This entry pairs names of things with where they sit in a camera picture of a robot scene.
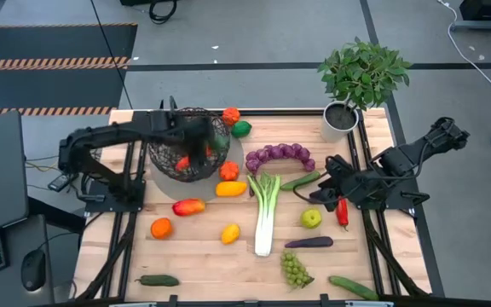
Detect black cable loop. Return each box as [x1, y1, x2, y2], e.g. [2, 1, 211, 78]
[148, 0, 178, 25]

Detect black computer mouse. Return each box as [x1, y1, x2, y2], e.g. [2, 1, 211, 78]
[20, 248, 47, 293]

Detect long yellow mango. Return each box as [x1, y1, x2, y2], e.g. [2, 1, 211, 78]
[215, 181, 249, 198]

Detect black power adapter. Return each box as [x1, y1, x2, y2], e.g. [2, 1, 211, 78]
[47, 172, 72, 192]

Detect round grey mat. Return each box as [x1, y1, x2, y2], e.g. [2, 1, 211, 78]
[149, 136, 246, 202]

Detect dark grey desk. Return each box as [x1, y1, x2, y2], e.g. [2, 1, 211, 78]
[0, 214, 55, 307]

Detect dark green cucumber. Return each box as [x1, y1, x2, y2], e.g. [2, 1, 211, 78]
[134, 274, 181, 287]

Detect small green cucumber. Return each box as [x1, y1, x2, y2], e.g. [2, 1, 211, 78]
[280, 171, 322, 192]

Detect small yellow lemon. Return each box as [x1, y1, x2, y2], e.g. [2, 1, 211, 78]
[221, 223, 242, 246]

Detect black hazard-striped floor mat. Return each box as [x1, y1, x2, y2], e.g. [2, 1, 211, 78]
[0, 23, 139, 117]

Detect red pointed pepper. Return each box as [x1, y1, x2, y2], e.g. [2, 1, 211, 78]
[174, 155, 192, 173]

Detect orange fruit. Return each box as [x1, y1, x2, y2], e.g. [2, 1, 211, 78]
[150, 217, 174, 240]

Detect green lime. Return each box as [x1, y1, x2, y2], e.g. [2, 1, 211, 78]
[230, 120, 253, 139]

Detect green grape bunch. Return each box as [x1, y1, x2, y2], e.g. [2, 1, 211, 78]
[280, 251, 315, 290]

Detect red chili pepper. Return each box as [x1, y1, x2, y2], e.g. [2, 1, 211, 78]
[336, 198, 350, 232]

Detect white plant pot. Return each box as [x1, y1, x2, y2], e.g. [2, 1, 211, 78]
[320, 101, 361, 144]

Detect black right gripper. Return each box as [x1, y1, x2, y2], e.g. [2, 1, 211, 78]
[309, 158, 360, 211]

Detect thin black floor cable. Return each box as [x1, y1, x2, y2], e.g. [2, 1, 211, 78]
[89, 0, 132, 110]

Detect black wire basket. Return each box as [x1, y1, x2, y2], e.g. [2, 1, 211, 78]
[147, 106, 233, 183]

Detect white floor cable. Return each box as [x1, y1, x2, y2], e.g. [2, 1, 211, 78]
[436, 0, 491, 88]

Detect purple eggplant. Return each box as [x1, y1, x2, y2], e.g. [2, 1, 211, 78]
[284, 236, 334, 249]

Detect red yellow mango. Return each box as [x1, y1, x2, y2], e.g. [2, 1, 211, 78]
[171, 198, 207, 217]

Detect green apple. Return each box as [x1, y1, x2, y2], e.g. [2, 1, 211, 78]
[299, 207, 323, 230]

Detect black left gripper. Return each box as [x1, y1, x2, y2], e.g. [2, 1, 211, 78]
[159, 109, 219, 173]

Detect green leafy plant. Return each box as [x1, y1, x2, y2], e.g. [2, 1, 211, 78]
[316, 36, 413, 113]

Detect long light green cucumber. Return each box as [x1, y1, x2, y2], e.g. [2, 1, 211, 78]
[328, 275, 380, 302]

